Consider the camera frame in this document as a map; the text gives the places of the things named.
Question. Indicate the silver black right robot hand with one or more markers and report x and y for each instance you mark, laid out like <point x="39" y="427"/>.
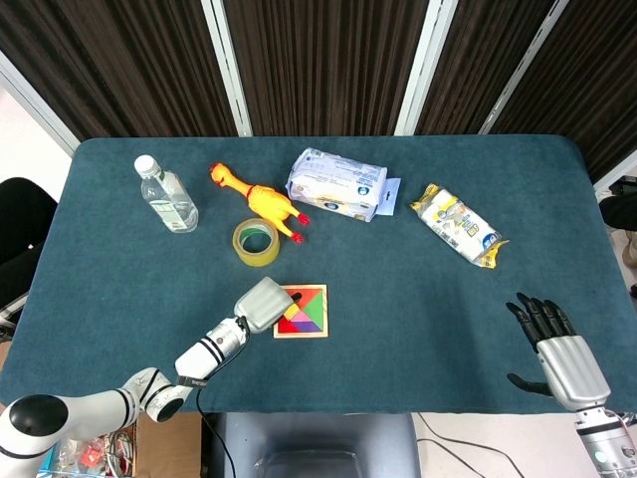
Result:
<point x="572" y="358"/>

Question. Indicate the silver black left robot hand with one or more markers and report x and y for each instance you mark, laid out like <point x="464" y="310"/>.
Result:
<point x="261" y="305"/>

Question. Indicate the small yellow square block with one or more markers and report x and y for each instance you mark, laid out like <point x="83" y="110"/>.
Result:
<point x="290" y="313"/>

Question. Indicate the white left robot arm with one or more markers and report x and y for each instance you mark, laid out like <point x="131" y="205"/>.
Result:
<point x="99" y="403"/>

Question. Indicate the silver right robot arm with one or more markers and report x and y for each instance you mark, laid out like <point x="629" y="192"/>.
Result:
<point x="609" y="440"/>

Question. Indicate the red triangle tangram piece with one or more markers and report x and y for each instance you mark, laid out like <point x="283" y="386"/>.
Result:
<point x="284" y="327"/>

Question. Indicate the pink triangle tangram piece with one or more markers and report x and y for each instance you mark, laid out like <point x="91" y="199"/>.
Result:
<point x="302" y="316"/>

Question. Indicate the orange triangle tangram piece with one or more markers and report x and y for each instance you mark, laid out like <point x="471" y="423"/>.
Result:
<point x="308" y="294"/>

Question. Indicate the purple parallelogram tangram piece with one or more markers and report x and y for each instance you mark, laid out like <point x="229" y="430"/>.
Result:
<point x="308" y="327"/>

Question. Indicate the green triangle tangram piece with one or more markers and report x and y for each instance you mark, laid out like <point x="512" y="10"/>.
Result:
<point x="316" y="311"/>

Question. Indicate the colourful tangram puzzle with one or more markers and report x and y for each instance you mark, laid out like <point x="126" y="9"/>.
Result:
<point x="326" y="311"/>

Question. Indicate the yellowish packing tape roll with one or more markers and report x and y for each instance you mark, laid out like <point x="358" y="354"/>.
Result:
<point x="257" y="251"/>

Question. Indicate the yellow rubber chicken toy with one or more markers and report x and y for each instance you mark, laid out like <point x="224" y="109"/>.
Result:
<point x="264" y="201"/>

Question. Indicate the teal table cloth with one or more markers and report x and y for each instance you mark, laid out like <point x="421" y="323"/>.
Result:
<point x="398" y="299"/>

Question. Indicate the clear plastic water bottle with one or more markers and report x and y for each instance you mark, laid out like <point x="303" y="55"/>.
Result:
<point x="169" y="199"/>

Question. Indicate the white lavender tissue pack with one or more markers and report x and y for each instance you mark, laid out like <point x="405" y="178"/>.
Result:
<point x="336" y="181"/>

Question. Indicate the brown cardboard box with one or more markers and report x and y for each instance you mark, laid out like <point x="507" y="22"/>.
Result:
<point x="166" y="445"/>

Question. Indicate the white yellow wrapped roll pack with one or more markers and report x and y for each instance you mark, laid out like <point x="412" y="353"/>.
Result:
<point x="460" y="224"/>

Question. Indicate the clear bin of small parts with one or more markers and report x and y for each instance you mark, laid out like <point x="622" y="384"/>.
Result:
<point x="89" y="455"/>

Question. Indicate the black chair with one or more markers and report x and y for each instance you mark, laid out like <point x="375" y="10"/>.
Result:
<point x="22" y="239"/>

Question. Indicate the white partition post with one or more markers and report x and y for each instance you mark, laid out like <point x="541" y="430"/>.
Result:
<point x="226" y="65"/>
<point x="428" y="65"/>
<point x="40" y="104"/>
<point x="527" y="65"/>
<point x="617" y="176"/>

